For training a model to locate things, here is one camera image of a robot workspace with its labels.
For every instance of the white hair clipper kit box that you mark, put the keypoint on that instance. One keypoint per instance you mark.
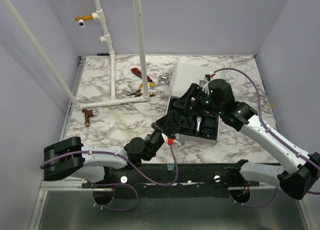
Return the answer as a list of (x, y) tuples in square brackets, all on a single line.
[(190, 120)]

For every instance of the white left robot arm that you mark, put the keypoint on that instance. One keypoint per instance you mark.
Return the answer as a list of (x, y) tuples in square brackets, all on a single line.
[(64, 158)]

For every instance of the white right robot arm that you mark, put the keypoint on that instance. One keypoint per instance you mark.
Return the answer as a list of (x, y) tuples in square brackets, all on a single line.
[(298, 170)]

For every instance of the white PVC pipe frame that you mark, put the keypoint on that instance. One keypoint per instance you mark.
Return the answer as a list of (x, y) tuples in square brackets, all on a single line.
[(99, 16)]

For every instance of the yellow wire brush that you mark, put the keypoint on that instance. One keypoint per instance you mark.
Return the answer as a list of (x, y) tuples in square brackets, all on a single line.
[(152, 85)]

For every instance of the red black utility knife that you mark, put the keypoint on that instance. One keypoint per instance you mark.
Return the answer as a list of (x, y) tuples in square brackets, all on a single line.
[(138, 73)]

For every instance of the brown garden faucet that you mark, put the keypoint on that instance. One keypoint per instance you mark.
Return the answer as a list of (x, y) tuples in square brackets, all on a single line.
[(89, 113)]

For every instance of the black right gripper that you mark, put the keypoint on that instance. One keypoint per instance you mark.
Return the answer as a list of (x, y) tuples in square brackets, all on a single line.
[(189, 97)]

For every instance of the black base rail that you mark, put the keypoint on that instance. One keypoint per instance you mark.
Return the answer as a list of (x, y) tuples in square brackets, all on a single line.
[(192, 180)]

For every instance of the yellow handled pliers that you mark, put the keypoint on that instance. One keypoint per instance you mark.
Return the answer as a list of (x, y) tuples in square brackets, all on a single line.
[(138, 92)]

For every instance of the orange faucet on pipe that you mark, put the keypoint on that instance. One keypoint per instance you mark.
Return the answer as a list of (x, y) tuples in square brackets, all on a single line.
[(81, 20)]

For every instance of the chrome faucet fitting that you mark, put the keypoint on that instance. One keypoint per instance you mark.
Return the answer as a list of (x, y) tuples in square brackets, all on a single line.
[(164, 77)]

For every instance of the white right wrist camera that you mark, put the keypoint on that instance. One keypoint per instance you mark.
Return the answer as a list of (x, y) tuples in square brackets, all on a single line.
[(208, 78)]

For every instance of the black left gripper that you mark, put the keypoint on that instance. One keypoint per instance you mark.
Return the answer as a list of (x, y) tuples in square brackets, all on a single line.
[(165, 125)]

